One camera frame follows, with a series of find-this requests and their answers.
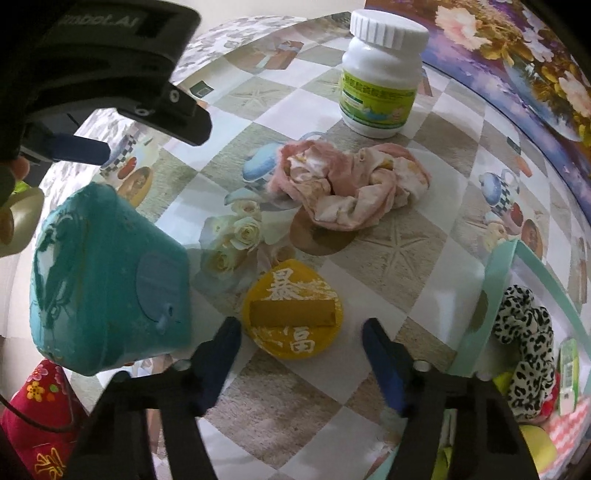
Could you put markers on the white plastic bottle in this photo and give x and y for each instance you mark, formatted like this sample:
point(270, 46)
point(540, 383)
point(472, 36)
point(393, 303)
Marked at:
point(378, 78)

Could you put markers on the person's left hand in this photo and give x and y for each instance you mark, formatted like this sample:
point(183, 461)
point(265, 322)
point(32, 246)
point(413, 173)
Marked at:
point(21, 169)

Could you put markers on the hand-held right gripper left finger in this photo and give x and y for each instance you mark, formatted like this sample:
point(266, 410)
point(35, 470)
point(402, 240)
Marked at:
point(217, 364)

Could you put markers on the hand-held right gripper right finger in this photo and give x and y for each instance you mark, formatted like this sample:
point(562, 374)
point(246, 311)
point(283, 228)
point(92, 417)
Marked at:
point(385, 364)

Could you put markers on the green tissue packet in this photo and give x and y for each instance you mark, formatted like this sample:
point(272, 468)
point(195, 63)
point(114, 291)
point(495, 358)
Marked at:
point(569, 374)

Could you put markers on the teal plastic container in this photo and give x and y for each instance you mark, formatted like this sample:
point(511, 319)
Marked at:
point(101, 277)

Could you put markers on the leopard print scrunchie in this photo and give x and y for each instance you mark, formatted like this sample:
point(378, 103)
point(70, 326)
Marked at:
point(526, 332)

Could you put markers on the red embroidered cushion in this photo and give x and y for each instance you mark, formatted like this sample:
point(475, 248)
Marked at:
point(41, 438)

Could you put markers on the checked printed tablecloth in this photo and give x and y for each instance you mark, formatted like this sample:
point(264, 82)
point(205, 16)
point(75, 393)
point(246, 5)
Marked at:
point(415, 258)

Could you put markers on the yellow sponge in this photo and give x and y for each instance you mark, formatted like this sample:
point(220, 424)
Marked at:
point(538, 447)

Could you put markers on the white tray with green rim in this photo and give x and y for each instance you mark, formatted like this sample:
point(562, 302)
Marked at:
point(498, 277)

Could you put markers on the floral wall picture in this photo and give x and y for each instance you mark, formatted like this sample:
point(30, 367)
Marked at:
point(508, 46)

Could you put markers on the yellow round box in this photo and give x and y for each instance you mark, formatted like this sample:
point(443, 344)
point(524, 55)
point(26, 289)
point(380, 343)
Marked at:
point(291, 309)

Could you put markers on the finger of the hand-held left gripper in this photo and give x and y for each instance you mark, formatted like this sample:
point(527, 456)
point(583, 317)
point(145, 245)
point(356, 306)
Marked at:
point(180, 120)
point(74, 147)

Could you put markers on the pink floral cloth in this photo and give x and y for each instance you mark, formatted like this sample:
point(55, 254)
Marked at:
point(351, 184)

